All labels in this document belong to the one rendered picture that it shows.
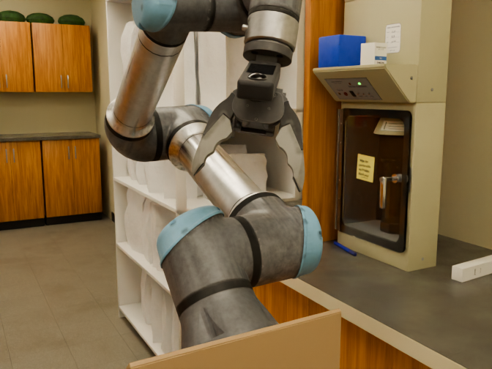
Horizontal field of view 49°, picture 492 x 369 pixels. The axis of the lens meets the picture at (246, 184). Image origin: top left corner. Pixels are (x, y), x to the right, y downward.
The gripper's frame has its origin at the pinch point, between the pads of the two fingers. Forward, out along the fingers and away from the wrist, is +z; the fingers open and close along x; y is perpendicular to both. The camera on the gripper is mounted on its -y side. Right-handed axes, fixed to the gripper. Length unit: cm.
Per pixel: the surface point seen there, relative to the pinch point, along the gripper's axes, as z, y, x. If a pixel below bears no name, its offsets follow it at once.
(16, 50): -155, 466, 286
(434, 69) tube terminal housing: -47, 70, -41
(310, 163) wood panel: -21, 102, -14
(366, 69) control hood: -43, 68, -23
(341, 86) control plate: -43, 84, -19
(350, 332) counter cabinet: 25, 65, -28
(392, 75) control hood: -41, 63, -29
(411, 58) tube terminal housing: -48, 68, -34
